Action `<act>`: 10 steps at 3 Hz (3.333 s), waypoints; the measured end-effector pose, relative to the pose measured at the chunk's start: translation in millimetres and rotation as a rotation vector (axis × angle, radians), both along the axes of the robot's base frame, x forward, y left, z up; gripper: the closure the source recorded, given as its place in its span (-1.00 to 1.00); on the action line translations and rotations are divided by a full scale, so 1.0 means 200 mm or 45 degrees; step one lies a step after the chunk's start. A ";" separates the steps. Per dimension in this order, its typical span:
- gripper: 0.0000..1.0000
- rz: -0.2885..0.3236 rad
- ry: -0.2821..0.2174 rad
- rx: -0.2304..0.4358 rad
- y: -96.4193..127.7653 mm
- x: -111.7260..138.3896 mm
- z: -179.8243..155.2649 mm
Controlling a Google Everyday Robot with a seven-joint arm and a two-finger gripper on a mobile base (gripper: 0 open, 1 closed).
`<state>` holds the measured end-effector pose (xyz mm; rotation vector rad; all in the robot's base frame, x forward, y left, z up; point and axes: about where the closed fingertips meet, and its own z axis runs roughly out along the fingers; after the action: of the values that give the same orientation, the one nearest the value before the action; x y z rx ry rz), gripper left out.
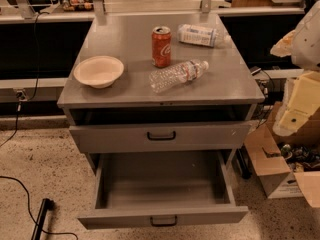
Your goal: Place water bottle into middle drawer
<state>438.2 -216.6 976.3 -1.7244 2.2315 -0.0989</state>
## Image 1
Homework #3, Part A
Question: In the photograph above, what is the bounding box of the black floor cable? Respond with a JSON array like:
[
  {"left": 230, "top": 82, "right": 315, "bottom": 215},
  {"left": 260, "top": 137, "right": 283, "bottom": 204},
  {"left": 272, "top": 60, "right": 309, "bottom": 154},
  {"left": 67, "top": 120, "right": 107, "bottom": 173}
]
[{"left": 0, "top": 175, "right": 79, "bottom": 240}]

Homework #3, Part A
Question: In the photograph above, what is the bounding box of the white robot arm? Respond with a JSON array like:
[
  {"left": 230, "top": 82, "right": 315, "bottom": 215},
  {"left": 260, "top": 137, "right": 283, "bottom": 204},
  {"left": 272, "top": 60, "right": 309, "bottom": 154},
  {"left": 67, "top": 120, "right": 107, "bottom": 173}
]
[{"left": 270, "top": 1, "right": 320, "bottom": 136}]

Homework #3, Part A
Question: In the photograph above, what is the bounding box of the clear plastic water bottle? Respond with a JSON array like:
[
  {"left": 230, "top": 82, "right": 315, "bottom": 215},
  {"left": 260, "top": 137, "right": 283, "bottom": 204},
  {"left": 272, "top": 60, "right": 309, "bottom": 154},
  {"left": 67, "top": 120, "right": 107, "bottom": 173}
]
[{"left": 149, "top": 59, "right": 209, "bottom": 93}]

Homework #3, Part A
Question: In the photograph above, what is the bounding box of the black bar on floor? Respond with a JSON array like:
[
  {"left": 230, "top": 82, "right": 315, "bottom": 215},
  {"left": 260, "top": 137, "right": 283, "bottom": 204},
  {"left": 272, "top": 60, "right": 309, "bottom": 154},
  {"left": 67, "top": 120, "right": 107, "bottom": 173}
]
[{"left": 31, "top": 198, "right": 54, "bottom": 240}]

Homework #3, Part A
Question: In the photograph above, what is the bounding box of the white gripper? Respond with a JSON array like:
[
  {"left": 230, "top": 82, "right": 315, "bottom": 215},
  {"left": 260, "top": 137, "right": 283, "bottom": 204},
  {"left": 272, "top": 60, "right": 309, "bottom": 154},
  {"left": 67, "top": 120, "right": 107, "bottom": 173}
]
[{"left": 272, "top": 71, "right": 320, "bottom": 136}]

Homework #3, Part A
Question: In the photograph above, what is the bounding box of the white labelled plastic bottle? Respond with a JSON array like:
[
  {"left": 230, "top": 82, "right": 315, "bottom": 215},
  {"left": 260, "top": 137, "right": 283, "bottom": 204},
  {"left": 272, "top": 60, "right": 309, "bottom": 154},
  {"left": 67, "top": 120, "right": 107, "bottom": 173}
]
[{"left": 177, "top": 24, "right": 231, "bottom": 48}]

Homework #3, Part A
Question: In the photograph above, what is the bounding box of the black hanging cable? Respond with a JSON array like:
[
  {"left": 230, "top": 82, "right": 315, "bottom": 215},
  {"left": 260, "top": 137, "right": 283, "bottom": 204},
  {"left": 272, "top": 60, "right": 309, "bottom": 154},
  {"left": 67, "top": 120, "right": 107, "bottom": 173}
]
[{"left": 0, "top": 11, "right": 51, "bottom": 148}]

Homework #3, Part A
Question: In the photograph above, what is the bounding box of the red soda can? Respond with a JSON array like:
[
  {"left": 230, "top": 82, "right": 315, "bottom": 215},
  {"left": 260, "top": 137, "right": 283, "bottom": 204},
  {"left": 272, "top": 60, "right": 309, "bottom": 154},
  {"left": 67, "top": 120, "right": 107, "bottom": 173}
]
[{"left": 152, "top": 26, "right": 171, "bottom": 68}]

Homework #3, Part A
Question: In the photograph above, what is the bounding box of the grey open lower drawer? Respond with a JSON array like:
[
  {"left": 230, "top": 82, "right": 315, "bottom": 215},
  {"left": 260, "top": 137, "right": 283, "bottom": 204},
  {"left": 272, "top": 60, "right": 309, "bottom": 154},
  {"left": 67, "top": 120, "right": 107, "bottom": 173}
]
[{"left": 78, "top": 151, "right": 248, "bottom": 229}]

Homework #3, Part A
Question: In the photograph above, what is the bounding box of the brown cardboard box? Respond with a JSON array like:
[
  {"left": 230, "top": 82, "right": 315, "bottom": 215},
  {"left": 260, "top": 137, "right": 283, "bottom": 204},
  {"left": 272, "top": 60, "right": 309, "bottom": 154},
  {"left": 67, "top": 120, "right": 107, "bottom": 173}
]
[{"left": 244, "top": 102, "right": 320, "bottom": 208}]

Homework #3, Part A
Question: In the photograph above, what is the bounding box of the grey closed upper drawer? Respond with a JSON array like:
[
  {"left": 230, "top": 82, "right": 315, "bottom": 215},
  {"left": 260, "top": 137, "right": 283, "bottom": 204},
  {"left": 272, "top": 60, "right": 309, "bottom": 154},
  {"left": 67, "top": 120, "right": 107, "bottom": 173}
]
[{"left": 69, "top": 122, "right": 250, "bottom": 154}]

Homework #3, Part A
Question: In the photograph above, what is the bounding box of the grey drawer cabinet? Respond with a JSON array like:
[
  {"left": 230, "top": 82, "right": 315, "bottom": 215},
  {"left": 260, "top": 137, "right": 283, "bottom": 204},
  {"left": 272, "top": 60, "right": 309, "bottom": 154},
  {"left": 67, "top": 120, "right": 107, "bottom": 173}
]
[{"left": 57, "top": 11, "right": 266, "bottom": 172}]

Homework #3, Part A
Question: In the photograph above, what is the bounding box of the white paper bowl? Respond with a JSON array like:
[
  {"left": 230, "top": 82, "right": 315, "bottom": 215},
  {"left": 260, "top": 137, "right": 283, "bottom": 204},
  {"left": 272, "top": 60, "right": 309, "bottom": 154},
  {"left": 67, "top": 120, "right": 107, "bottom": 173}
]
[{"left": 73, "top": 56, "right": 124, "bottom": 89}]

